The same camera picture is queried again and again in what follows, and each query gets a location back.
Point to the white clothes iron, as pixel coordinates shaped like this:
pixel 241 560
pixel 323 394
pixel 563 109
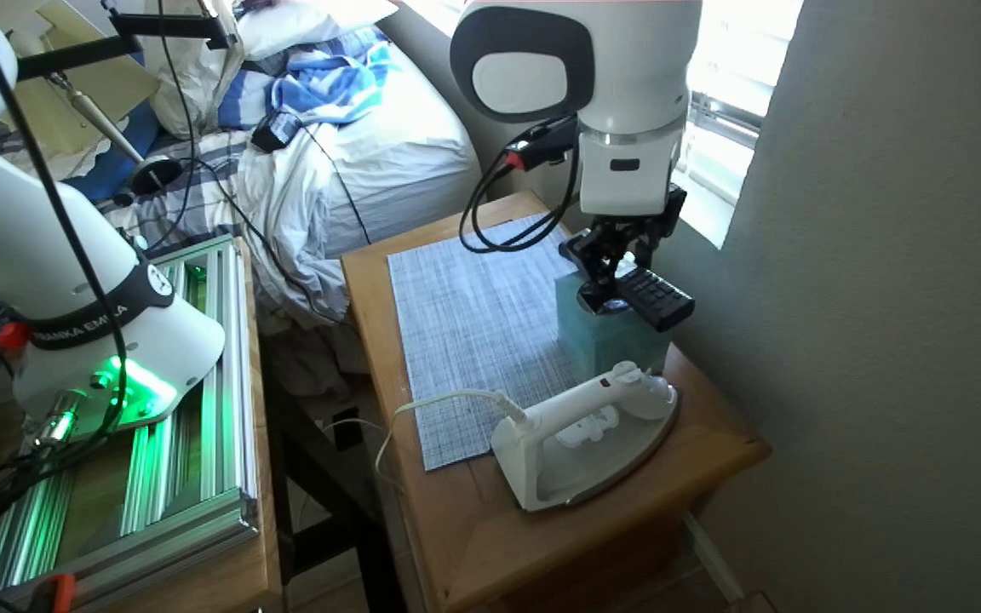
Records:
pixel 587 436

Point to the blue woven placemat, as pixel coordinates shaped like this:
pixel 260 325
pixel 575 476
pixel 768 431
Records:
pixel 475 332

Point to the bed with white sheets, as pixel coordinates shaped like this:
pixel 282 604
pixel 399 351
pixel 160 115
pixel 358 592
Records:
pixel 331 190

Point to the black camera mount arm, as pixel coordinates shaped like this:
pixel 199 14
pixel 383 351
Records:
pixel 127 31

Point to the blue white striped cloth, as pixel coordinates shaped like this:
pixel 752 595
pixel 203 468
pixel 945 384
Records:
pixel 328 83

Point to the wooden side table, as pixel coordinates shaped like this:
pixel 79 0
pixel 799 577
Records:
pixel 476 536

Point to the dark blue remote control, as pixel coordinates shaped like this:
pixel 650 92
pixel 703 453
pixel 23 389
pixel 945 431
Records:
pixel 659 300

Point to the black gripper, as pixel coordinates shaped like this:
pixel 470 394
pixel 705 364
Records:
pixel 614 247

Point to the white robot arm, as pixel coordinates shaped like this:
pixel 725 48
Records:
pixel 609 70

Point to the teal tissue box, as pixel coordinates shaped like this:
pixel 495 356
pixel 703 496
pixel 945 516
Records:
pixel 594 339

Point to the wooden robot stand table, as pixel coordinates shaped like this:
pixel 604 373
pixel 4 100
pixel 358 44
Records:
pixel 230 568

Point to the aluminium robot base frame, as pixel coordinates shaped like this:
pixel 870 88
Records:
pixel 160 453

